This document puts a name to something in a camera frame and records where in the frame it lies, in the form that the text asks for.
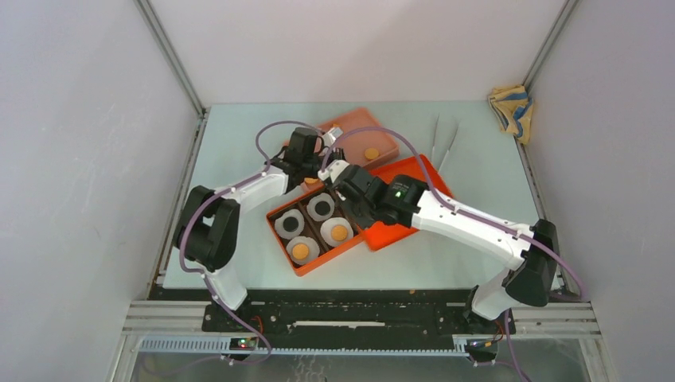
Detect orange box lid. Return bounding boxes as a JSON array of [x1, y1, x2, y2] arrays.
[[361, 154, 455, 252]]

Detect black sandwich cookie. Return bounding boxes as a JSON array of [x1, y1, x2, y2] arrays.
[[282, 216, 299, 232], [314, 200, 333, 217]]

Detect pink cookie tray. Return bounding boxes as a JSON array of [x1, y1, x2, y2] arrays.
[[318, 107, 400, 170]]

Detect orange cookie box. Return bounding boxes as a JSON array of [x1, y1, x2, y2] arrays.
[[266, 187, 364, 277]]

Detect metal tongs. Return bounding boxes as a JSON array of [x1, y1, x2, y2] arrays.
[[429, 115, 459, 170]]

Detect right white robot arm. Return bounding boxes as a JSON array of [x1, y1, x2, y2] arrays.
[[318, 160, 557, 333]]

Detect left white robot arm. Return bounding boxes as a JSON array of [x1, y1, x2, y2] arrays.
[[172, 124, 344, 332]]

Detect white paper cup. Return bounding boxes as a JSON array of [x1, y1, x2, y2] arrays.
[[320, 217, 354, 248], [286, 236, 321, 266], [306, 193, 335, 222], [274, 209, 305, 240]]

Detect yellow blue cloth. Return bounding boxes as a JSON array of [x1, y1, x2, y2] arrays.
[[487, 84, 534, 145]]

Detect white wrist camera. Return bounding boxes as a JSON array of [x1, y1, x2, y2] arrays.
[[318, 160, 350, 183]]

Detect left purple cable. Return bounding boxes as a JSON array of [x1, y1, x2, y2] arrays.
[[179, 121, 326, 364]]

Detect purple cable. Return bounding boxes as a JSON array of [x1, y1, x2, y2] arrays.
[[318, 126, 589, 380], [179, 121, 326, 364]]

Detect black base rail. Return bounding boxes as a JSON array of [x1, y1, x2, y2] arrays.
[[201, 289, 515, 351]]

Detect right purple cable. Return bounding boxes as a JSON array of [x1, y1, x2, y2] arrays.
[[318, 126, 589, 380]]

